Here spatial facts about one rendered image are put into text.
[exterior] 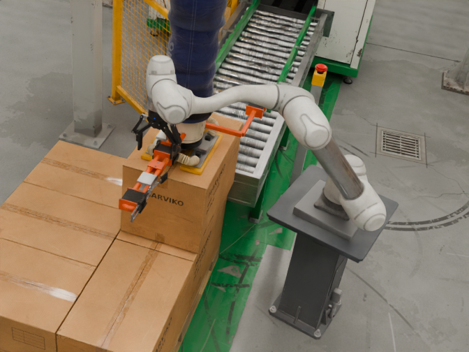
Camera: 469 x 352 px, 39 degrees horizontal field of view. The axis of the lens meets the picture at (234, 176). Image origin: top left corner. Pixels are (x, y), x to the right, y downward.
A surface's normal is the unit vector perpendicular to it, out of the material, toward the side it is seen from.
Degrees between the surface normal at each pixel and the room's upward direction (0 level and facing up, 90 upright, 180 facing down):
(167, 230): 89
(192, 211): 89
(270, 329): 0
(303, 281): 90
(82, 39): 92
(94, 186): 0
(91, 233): 0
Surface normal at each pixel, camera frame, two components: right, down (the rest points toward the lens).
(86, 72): -0.26, 0.58
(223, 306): 0.12, -0.78
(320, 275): -0.51, 0.48
